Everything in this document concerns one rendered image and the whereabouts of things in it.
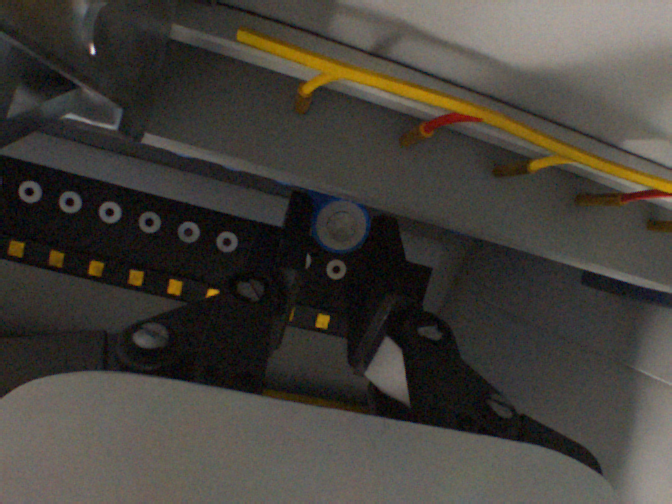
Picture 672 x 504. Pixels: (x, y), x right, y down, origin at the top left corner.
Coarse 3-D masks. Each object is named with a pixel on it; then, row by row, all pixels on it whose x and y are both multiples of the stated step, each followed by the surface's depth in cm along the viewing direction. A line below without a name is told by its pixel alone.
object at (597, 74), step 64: (256, 0) 6; (320, 0) 5; (384, 0) 5; (448, 0) 5; (512, 0) 4; (576, 0) 4; (640, 0) 4; (448, 64) 6; (512, 64) 6; (576, 64) 5; (640, 64) 5; (576, 128) 7; (640, 128) 6; (192, 192) 20; (256, 192) 20; (512, 256) 20; (576, 320) 15; (640, 320) 12
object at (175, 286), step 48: (0, 192) 19; (48, 192) 19; (96, 192) 20; (144, 192) 20; (0, 240) 19; (48, 240) 19; (96, 240) 20; (144, 240) 20; (240, 240) 21; (144, 288) 20; (192, 288) 21; (336, 288) 22
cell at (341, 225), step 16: (320, 208) 12; (336, 208) 12; (352, 208) 12; (320, 224) 12; (336, 224) 11; (352, 224) 12; (368, 224) 12; (320, 240) 12; (336, 240) 12; (352, 240) 12
